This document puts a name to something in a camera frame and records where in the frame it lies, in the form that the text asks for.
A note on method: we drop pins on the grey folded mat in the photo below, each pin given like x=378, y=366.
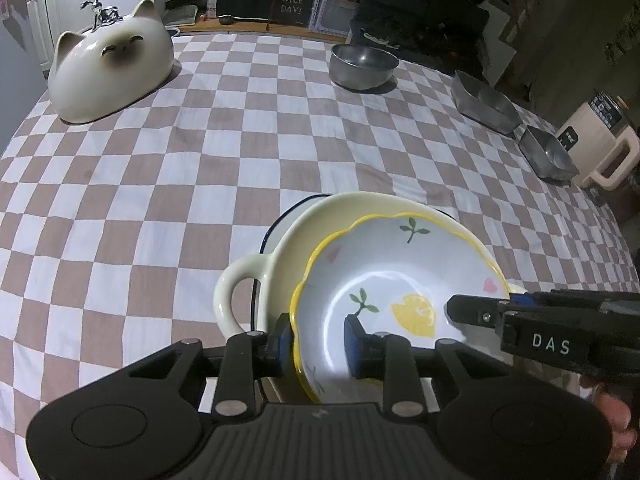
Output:
x=182, y=15

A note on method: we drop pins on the white kitchen cabinet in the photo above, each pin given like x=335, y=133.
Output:
x=60, y=15

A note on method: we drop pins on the low wooden platform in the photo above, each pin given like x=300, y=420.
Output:
x=260, y=30

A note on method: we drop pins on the person's right hand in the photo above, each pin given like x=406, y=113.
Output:
x=620, y=420

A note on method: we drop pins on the beige blender jug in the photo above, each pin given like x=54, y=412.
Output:
x=595, y=130

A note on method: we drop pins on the round steel bowl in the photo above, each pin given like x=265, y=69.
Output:
x=360, y=75

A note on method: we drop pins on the white square plate dark rim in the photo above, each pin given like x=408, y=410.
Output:
x=280, y=232

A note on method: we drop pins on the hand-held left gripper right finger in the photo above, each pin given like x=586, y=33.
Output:
x=352, y=350

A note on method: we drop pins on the silver metal ornament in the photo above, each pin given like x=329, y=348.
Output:
x=105, y=12

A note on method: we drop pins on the black armchair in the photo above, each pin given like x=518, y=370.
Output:
x=415, y=25

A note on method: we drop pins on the small dark ladle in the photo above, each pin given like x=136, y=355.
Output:
x=227, y=20

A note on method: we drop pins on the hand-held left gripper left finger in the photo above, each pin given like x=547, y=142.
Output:
x=286, y=350

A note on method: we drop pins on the brown white checkered tablecloth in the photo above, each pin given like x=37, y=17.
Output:
x=200, y=160

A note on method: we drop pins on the cat-shaped ceramic dish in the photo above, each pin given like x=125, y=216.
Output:
x=100, y=75

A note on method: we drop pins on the small square steel tray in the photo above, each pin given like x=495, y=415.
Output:
x=550, y=157

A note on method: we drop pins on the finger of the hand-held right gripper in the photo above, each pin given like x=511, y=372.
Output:
x=475, y=317
x=560, y=297

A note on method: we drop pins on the yellow-rimmed floral bowl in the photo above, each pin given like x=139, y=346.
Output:
x=400, y=270

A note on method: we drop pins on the large square steel tray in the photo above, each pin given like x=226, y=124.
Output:
x=487, y=105

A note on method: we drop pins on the grey round bin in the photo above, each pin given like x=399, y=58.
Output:
x=173, y=33

